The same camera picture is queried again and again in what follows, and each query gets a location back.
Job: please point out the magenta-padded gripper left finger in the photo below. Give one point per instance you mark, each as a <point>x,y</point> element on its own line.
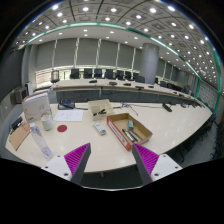
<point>77,159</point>

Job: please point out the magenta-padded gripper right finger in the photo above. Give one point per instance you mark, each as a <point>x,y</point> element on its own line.
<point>146,159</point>

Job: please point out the clear plastic water bottle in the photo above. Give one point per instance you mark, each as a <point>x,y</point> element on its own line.
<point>40,141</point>

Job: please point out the brown red-edged cardboard tray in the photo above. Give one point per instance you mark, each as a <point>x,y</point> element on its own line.
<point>141,128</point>

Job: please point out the flat round red coaster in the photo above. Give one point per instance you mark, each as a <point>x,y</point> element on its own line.
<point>62,128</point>

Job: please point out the small green box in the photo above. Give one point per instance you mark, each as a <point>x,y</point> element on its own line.
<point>130,124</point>

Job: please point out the white printed paper sheet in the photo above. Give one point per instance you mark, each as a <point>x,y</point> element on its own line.
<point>68,116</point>

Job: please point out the white ceramic mug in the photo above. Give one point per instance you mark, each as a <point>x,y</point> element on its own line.
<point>47,123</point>

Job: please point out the black hand tool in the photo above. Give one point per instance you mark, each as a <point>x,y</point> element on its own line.
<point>99,112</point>

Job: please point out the black desk phone console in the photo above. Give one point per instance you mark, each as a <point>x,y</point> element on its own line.
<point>66,104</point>

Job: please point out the black tabletop microphone unit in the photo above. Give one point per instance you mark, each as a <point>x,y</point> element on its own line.
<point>167,107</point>

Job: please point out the cream open cardboard box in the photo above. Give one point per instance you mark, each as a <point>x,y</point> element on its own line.
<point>104,104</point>

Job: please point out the brown cardboard envelope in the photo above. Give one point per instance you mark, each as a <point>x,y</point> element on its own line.
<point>18,136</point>

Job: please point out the white copy paper box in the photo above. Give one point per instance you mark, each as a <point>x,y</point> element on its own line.
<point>36,107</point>

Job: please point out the black power adapter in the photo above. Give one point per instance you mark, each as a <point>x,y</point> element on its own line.
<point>16,123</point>

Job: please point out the long curved conference desk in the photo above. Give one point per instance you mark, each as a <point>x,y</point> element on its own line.
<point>100,87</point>

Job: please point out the black desk microphone units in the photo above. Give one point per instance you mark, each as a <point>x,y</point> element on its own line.
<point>113,83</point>

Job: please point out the row of black office chairs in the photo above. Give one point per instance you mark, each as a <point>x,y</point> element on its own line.
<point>87,73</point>

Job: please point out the round ceiling lights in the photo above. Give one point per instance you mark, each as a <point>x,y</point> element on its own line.
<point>113,10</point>

